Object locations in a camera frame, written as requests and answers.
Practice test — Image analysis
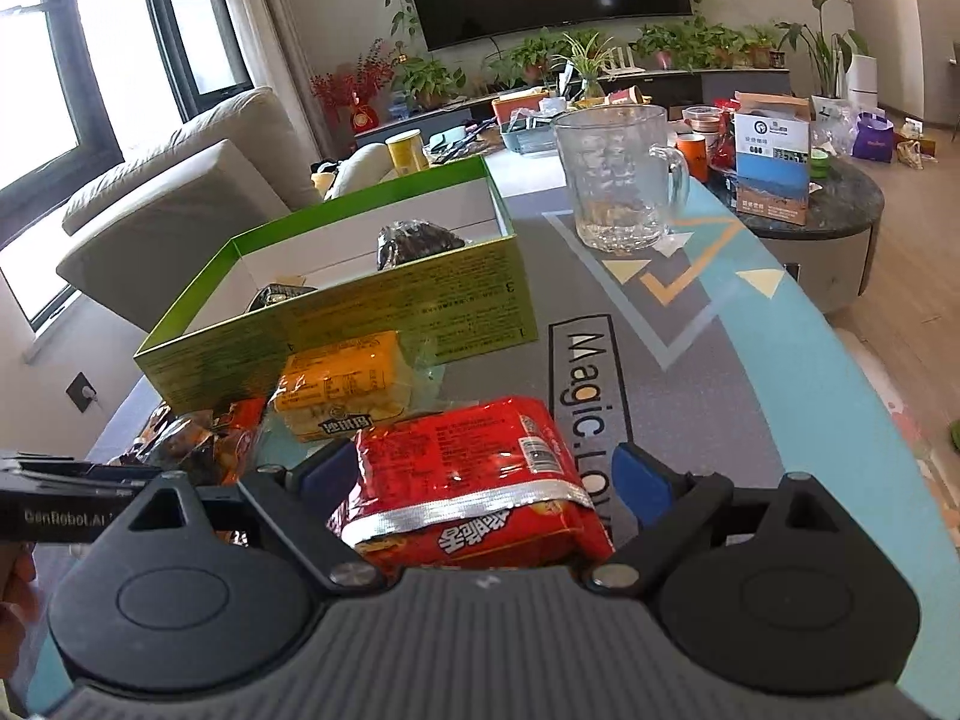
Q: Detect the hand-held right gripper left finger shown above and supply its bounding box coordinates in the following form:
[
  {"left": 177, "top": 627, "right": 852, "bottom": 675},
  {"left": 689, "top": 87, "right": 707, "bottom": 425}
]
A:
[{"left": 112, "top": 439, "right": 388, "bottom": 593}]

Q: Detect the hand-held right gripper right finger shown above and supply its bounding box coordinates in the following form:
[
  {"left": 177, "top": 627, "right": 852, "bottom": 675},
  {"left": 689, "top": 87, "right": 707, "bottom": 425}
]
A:
[{"left": 581, "top": 441, "right": 848, "bottom": 592}]

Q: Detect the red snack packet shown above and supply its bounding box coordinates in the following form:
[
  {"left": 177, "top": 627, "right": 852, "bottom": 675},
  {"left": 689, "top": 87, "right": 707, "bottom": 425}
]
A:
[{"left": 328, "top": 396, "right": 616, "bottom": 571}]

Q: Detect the green cardboard box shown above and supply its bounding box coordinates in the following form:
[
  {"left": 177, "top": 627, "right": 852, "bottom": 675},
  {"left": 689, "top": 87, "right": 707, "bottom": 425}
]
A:
[{"left": 135, "top": 156, "right": 539, "bottom": 410}]

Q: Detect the person's left hand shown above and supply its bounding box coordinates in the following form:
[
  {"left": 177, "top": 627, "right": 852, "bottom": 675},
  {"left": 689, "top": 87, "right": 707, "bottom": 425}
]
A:
[{"left": 0, "top": 546, "right": 38, "bottom": 622}]

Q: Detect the yellow orange snack packet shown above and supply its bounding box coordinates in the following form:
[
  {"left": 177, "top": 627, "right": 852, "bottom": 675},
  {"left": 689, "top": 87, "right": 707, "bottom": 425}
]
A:
[{"left": 270, "top": 330, "right": 440, "bottom": 443}]

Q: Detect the brown orange snack packet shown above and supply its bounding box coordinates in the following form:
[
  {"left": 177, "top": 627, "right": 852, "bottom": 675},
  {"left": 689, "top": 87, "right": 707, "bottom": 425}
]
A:
[{"left": 109, "top": 399, "right": 268, "bottom": 488}]

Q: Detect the black snack packet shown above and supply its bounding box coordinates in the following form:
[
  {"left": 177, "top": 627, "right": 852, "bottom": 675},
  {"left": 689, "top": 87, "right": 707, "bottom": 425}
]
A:
[{"left": 250, "top": 283, "right": 317, "bottom": 314}]

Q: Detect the dark brown snack packet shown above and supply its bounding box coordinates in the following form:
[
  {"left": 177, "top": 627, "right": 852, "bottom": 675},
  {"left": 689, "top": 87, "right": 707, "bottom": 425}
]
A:
[{"left": 376, "top": 220, "right": 467, "bottom": 272}]

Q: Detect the clear glass mug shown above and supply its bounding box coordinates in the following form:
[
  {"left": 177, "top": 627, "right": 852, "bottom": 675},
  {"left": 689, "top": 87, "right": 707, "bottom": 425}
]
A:
[{"left": 553, "top": 105, "right": 691, "bottom": 254}]

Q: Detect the dark round coffee table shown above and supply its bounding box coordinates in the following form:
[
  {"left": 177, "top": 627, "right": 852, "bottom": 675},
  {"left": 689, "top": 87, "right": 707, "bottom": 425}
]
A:
[{"left": 712, "top": 156, "right": 886, "bottom": 316}]

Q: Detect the beige sofa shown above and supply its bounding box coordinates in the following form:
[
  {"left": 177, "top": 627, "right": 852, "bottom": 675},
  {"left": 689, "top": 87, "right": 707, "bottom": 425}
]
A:
[{"left": 56, "top": 86, "right": 301, "bottom": 332}]

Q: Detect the orange cup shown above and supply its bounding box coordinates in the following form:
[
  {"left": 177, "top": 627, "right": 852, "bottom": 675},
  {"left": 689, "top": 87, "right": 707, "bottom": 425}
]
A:
[{"left": 675, "top": 133, "right": 710, "bottom": 181}]

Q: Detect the yellow canister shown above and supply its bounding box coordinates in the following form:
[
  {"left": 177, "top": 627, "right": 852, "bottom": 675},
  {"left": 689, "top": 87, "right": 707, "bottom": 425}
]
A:
[{"left": 385, "top": 130, "right": 431, "bottom": 175}]

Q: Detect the blue white carton box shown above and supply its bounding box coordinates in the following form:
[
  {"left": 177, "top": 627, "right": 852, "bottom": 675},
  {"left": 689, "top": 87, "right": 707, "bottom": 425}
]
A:
[{"left": 733, "top": 92, "right": 815, "bottom": 227}]

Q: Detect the blue plastic basket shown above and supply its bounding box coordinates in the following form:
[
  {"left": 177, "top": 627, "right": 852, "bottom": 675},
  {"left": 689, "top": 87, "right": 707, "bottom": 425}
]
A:
[{"left": 499, "top": 116, "right": 560, "bottom": 156}]

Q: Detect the red flower arrangement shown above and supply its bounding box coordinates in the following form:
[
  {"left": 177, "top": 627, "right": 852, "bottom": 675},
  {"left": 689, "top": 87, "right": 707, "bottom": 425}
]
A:
[{"left": 310, "top": 43, "right": 396, "bottom": 155}]

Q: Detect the red cardboard box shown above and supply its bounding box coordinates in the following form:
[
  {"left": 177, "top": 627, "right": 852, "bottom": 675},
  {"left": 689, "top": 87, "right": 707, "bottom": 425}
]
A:
[{"left": 491, "top": 88, "right": 557, "bottom": 125}]

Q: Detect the grey television cabinet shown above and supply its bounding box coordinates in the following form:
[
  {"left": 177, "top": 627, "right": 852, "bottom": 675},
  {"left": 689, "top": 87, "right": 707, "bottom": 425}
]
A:
[{"left": 352, "top": 67, "right": 793, "bottom": 152}]

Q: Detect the purple bag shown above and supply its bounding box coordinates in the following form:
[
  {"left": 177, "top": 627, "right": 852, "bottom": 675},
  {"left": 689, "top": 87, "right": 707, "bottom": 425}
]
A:
[{"left": 853, "top": 112, "right": 896, "bottom": 164}]

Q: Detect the spider plant in vase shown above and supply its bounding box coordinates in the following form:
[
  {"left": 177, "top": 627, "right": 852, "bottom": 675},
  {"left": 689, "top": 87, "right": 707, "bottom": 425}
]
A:
[{"left": 559, "top": 30, "right": 623, "bottom": 100}]

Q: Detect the row of potted plants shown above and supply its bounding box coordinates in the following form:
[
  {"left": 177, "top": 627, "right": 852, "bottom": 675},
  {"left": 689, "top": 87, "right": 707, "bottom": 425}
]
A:
[{"left": 397, "top": 19, "right": 788, "bottom": 102}]

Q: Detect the white air purifier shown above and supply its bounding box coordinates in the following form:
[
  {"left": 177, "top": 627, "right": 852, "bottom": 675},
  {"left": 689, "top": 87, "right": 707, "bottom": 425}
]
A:
[{"left": 846, "top": 54, "right": 880, "bottom": 102}]

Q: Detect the tall leafy potted plant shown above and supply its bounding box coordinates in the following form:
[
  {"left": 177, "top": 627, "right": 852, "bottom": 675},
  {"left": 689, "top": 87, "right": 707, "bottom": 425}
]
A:
[{"left": 776, "top": 0, "right": 871, "bottom": 100}]

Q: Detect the black framed window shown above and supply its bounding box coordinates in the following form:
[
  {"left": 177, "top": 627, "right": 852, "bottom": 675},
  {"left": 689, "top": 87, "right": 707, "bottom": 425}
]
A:
[{"left": 0, "top": 0, "right": 256, "bottom": 331}]

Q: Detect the wall socket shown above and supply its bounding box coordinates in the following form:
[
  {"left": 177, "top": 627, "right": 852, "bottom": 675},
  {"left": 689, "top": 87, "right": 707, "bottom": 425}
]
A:
[{"left": 66, "top": 371, "right": 106, "bottom": 413}]

